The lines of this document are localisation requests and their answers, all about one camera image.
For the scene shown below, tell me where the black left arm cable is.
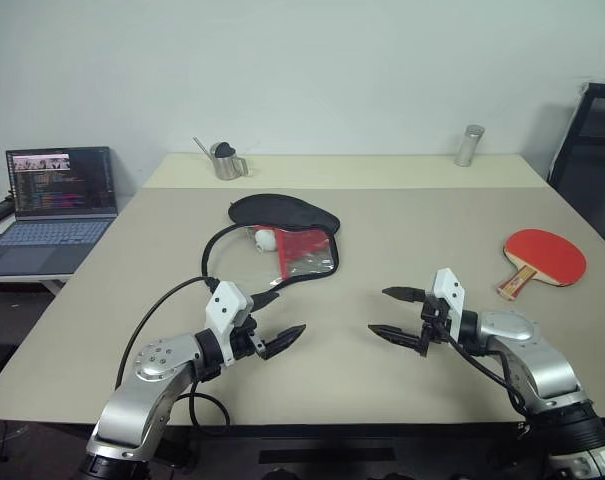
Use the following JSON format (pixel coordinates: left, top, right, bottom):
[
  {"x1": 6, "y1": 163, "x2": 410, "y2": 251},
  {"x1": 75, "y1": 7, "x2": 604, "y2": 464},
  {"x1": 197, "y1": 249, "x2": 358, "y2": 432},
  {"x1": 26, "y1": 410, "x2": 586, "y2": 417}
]
[{"x1": 115, "y1": 274, "x2": 233, "y2": 432}]

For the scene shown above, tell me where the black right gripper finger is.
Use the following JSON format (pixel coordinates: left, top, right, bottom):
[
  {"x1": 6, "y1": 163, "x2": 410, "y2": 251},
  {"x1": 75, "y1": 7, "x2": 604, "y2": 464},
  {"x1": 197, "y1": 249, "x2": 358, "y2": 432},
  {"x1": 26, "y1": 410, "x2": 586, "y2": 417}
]
[
  {"x1": 366, "y1": 323, "x2": 426, "y2": 354},
  {"x1": 381, "y1": 285, "x2": 426, "y2": 305}
]

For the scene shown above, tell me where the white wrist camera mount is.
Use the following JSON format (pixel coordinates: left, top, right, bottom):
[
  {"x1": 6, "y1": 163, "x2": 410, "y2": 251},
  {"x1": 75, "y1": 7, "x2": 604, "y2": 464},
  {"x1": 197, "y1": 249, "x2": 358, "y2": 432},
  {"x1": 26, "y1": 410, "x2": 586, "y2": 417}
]
[
  {"x1": 431, "y1": 268, "x2": 467, "y2": 341},
  {"x1": 204, "y1": 280, "x2": 254, "y2": 364}
]

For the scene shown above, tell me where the black and red pouch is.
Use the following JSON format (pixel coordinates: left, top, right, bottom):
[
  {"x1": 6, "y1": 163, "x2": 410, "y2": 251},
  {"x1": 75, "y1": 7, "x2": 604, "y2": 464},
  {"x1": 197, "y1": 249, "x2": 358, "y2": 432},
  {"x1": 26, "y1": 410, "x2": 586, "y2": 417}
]
[{"x1": 200, "y1": 193, "x2": 343, "y2": 294}]

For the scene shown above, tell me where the steel pitcher with handle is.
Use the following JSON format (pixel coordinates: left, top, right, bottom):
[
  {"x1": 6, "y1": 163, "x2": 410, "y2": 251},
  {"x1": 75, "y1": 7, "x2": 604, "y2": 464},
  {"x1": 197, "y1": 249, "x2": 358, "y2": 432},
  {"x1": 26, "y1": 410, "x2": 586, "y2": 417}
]
[{"x1": 210, "y1": 142, "x2": 251, "y2": 180}]

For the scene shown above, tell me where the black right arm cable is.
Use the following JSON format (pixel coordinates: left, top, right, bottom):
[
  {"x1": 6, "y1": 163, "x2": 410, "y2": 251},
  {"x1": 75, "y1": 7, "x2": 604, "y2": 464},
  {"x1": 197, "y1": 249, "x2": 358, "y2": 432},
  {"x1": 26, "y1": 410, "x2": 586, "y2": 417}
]
[{"x1": 431, "y1": 324, "x2": 531, "y2": 416}]

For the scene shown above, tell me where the black office chair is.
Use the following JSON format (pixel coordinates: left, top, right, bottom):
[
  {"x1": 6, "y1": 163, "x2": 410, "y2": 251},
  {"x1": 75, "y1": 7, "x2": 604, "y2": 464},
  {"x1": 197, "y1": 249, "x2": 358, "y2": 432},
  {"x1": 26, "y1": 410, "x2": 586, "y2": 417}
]
[{"x1": 546, "y1": 82, "x2": 605, "y2": 261}]

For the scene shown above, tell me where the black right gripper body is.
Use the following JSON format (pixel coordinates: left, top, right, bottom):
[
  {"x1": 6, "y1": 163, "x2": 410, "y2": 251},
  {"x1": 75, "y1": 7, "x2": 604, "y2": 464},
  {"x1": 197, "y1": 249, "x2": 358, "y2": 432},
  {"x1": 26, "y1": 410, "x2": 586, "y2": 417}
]
[{"x1": 417, "y1": 294, "x2": 451, "y2": 359}]

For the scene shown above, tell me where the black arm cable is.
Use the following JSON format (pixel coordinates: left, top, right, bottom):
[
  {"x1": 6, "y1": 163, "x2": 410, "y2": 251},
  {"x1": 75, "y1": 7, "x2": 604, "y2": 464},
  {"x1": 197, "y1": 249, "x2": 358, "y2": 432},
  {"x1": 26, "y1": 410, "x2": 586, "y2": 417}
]
[
  {"x1": 115, "y1": 274, "x2": 233, "y2": 432},
  {"x1": 431, "y1": 324, "x2": 531, "y2": 416}
]

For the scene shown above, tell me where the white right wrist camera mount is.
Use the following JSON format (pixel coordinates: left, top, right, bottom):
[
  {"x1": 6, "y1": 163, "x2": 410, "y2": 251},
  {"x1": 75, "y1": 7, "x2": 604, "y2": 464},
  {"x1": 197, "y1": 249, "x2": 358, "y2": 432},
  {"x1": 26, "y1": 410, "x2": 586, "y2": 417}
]
[{"x1": 431, "y1": 268, "x2": 467, "y2": 341}]

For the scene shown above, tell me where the steel cylindrical shaker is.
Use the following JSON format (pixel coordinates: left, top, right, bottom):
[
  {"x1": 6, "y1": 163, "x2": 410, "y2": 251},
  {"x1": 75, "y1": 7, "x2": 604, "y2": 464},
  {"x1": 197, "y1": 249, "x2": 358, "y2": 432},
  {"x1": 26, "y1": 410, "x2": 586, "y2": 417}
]
[{"x1": 454, "y1": 124, "x2": 486, "y2": 167}]

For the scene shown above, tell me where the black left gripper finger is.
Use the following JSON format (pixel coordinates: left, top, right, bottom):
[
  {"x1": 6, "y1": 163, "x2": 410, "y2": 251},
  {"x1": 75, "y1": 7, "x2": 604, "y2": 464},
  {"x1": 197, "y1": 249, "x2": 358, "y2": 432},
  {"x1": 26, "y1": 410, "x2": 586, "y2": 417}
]
[
  {"x1": 250, "y1": 291, "x2": 282, "y2": 315},
  {"x1": 258, "y1": 323, "x2": 307, "y2": 362}
]

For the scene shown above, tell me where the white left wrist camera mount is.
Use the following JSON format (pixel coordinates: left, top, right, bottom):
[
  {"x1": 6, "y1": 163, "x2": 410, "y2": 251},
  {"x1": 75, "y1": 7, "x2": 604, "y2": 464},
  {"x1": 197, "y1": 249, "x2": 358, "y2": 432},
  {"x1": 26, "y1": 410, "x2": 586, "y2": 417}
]
[{"x1": 204, "y1": 280, "x2": 254, "y2": 364}]

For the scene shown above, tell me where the red table tennis paddle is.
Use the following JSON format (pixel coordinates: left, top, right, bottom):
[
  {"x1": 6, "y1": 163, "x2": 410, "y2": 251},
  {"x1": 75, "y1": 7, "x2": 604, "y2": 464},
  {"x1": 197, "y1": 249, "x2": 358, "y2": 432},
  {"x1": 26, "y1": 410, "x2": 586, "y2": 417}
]
[{"x1": 496, "y1": 228, "x2": 588, "y2": 301}]

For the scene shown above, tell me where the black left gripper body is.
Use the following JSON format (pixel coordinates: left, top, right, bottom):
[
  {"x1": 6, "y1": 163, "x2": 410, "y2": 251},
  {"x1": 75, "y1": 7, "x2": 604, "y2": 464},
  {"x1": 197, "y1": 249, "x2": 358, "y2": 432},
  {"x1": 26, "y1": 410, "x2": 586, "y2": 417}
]
[{"x1": 229, "y1": 313, "x2": 268, "y2": 362}]

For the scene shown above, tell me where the open grey laptop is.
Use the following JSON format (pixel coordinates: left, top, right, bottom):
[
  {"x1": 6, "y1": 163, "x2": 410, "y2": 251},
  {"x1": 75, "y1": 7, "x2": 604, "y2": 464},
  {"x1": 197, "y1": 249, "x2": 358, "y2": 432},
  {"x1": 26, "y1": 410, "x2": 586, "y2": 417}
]
[{"x1": 0, "y1": 145, "x2": 119, "y2": 276}]

